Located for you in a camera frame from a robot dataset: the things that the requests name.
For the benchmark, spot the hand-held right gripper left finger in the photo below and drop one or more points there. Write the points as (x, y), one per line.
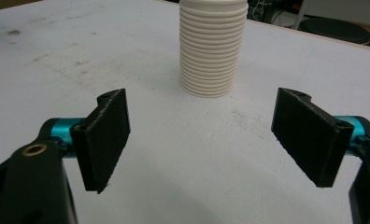
(102, 140)

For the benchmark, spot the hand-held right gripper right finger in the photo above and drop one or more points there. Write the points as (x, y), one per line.
(310, 137)

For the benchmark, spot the white ribbed cup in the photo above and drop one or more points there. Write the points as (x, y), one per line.
(212, 48)

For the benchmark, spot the round black stool seat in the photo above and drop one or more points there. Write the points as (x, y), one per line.
(334, 29)

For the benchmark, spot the metal stand leg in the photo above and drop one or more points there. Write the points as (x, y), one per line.
(301, 14)

